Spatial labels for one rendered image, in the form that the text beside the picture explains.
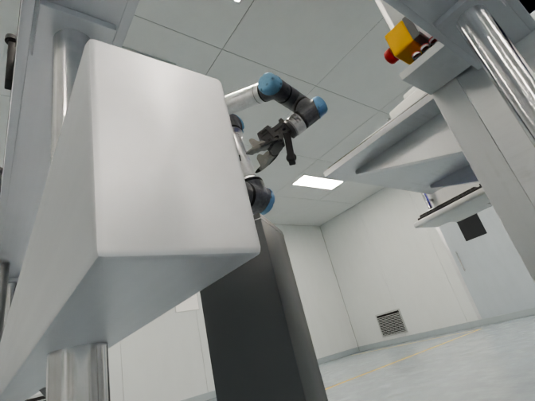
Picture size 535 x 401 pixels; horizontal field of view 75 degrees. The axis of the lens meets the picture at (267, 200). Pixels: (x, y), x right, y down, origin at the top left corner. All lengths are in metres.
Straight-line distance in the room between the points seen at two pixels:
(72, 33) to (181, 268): 0.44
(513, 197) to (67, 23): 0.84
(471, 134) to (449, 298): 6.28
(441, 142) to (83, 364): 0.94
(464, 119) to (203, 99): 0.78
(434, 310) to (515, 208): 6.45
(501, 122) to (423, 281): 6.47
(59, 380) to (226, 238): 0.24
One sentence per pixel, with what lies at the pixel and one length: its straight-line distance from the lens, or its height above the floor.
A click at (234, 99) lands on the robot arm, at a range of 1.39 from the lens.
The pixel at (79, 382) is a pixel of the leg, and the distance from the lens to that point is 0.37.
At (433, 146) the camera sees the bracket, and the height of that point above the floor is 0.79.
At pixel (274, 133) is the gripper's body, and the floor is 1.08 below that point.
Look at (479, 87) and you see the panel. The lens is 0.94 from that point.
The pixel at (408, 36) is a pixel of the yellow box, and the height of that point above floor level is 0.98.
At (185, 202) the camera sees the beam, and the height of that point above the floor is 0.46.
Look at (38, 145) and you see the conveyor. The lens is 0.80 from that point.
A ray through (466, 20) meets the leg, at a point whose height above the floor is 0.81.
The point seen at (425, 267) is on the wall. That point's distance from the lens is 7.23.
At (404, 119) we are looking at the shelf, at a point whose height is 0.86.
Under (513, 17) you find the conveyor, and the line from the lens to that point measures 0.87.
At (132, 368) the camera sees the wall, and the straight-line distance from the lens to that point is 5.69.
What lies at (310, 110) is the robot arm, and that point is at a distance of 1.30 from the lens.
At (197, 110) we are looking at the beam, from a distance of 0.21.
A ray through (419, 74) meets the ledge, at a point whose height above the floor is 0.86.
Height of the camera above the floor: 0.38
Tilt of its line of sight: 23 degrees up
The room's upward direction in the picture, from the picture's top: 15 degrees counter-clockwise
